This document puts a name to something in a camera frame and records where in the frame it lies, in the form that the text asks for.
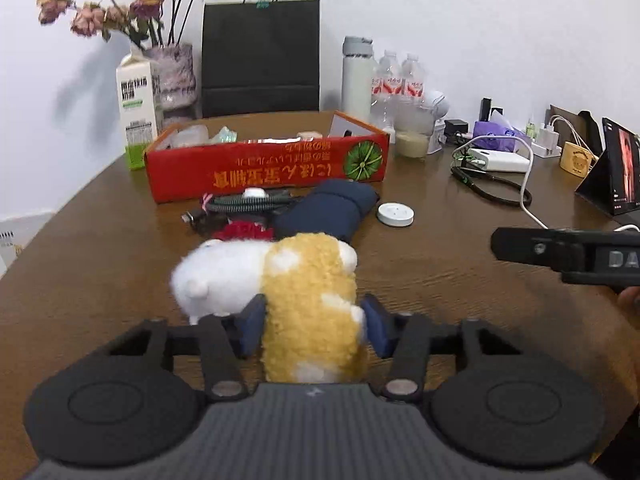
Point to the white charger block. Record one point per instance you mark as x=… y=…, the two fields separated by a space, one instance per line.
x=545 y=144

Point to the black paper bag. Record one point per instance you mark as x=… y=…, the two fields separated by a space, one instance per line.
x=260 y=57

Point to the yellow wooden tag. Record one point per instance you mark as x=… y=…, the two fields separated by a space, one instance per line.
x=576 y=160

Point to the white robot figurine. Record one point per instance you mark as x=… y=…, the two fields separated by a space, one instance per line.
x=438 y=105

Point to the white power bank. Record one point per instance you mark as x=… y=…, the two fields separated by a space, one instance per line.
x=497 y=161

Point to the water bottle pack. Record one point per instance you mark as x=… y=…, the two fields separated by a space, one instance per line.
x=396 y=86

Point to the navy blue pouch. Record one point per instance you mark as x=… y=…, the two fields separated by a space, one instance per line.
x=335 y=207

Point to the white and yellow plush toy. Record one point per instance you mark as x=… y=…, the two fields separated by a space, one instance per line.
x=314 y=331

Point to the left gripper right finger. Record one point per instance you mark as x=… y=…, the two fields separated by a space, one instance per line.
x=405 y=340

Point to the white milk carton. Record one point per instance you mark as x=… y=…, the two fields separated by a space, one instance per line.
x=140 y=110

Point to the tablet on stand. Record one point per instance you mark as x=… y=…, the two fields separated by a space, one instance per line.
x=612 y=184

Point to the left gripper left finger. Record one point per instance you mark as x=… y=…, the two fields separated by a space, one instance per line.
x=223 y=341

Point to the black power adapter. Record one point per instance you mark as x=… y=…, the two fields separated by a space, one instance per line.
x=456 y=131

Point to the white round disc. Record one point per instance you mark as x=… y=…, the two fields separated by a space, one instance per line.
x=396 y=215

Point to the red cardboard box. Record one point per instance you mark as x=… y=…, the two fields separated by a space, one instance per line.
x=273 y=150

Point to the white thermos bottle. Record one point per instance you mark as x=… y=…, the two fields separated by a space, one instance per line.
x=357 y=75

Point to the right hand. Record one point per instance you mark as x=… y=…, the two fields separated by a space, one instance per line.
x=628 y=302

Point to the purple tissue pack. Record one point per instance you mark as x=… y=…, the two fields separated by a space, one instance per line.
x=496 y=137

